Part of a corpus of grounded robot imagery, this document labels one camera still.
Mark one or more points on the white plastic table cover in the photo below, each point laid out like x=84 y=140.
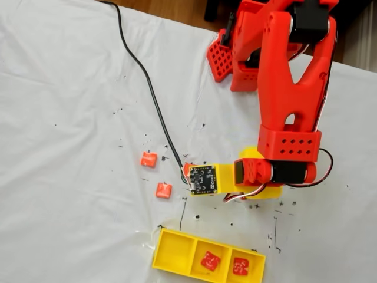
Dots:
x=73 y=103

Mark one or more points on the camera board in yellow mount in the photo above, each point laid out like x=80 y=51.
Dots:
x=203 y=178

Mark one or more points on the red Starburst candy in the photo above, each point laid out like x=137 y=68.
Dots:
x=240 y=266
x=210 y=261

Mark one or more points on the white baseboard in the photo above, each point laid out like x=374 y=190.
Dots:
x=365 y=38

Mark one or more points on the orange Starburst candy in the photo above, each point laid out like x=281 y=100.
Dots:
x=148 y=159
x=186 y=170
x=163 y=190

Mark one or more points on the yellow three-compartment box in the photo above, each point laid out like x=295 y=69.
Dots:
x=173 y=250

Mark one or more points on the black table clamp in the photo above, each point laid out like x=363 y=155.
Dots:
x=227 y=32

